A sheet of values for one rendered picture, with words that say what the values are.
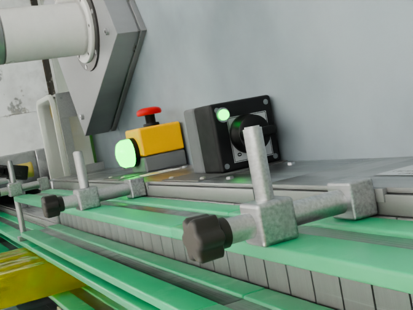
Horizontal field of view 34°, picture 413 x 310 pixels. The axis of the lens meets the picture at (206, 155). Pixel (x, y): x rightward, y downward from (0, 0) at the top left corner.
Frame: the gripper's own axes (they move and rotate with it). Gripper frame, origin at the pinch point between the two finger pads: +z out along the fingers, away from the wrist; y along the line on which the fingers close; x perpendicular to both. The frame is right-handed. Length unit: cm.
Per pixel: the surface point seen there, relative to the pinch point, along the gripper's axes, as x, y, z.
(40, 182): -2.2, 14.3, 2.6
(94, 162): 3.1, 10.0, 15.2
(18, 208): -7.7, 13.6, -1.2
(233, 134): 4, 89, 9
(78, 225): -9.9, 31.2, 7.1
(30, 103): 60, -345, 59
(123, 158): 2, 58, 7
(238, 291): -12, 102, 4
